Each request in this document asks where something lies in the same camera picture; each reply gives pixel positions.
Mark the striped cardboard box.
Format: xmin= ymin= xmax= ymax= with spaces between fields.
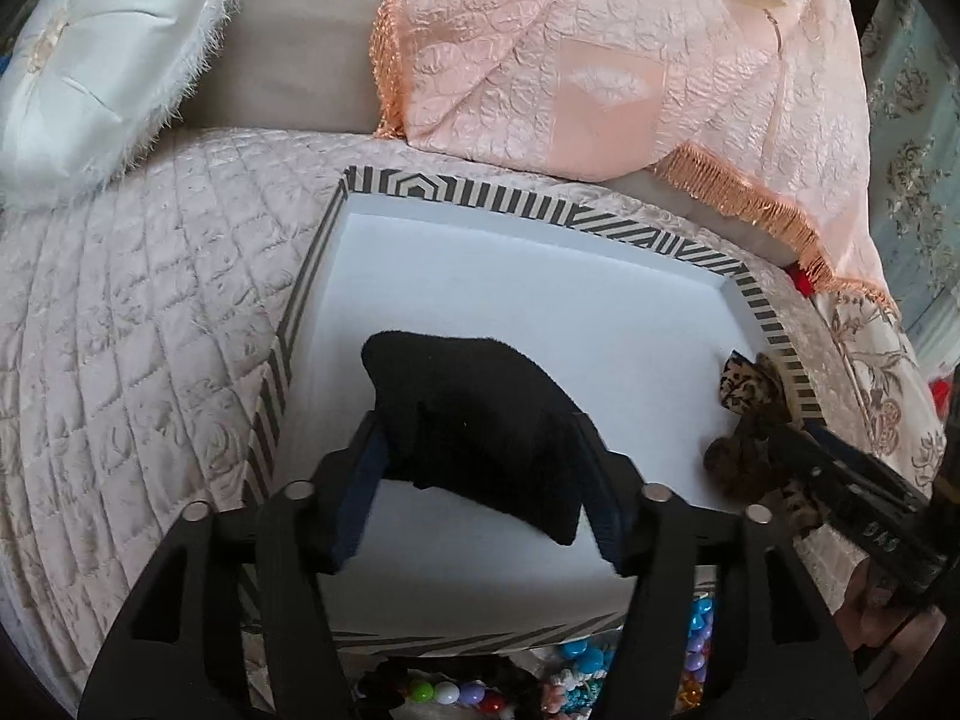
xmin=240 ymin=165 xmax=826 ymax=657

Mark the person's right hand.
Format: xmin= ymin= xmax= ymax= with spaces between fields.
xmin=844 ymin=562 xmax=950 ymax=672

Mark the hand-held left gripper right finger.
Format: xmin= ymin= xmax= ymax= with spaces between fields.
xmin=574 ymin=412 xmax=871 ymax=720

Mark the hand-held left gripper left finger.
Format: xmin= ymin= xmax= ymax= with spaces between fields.
xmin=79 ymin=409 xmax=398 ymax=720

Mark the brown scrunchie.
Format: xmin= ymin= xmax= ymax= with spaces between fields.
xmin=703 ymin=420 xmax=796 ymax=503

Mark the blue bead bracelet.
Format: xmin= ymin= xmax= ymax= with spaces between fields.
xmin=559 ymin=637 xmax=616 ymax=680

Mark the leopard print hair bow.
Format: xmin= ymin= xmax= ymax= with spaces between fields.
xmin=716 ymin=349 xmax=833 ymax=541

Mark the pastel green pink bracelet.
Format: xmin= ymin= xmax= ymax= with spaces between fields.
xmin=544 ymin=675 xmax=601 ymax=717

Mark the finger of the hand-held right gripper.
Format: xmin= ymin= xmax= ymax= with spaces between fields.
xmin=769 ymin=424 xmax=931 ymax=511

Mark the beige sofa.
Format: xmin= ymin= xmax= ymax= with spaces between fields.
xmin=184 ymin=0 xmax=796 ymax=271

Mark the white round satin pillow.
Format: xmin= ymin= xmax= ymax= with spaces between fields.
xmin=0 ymin=0 xmax=252 ymax=207

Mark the black cloth pouch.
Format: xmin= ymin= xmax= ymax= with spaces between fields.
xmin=360 ymin=330 xmax=601 ymax=545

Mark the multicoloured bead bracelet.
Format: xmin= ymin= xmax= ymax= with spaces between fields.
xmin=405 ymin=679 xmax=518 ymax=717

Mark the peach fringed blanket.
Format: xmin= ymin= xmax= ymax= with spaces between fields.
xmin=371 ymin=0 xmax=901 ymax=316

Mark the beige floral pillow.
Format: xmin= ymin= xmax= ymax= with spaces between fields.
xmin=814 ymin=292 xmax=950 ymax=481

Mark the quilted beige sofa cover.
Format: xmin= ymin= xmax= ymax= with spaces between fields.
xmin=0 ymin=127 xmax=946 ymax=713

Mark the blue floral fabric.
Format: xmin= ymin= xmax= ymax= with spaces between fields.
xmin=859 ymin=0 xmax=960 ymax=361

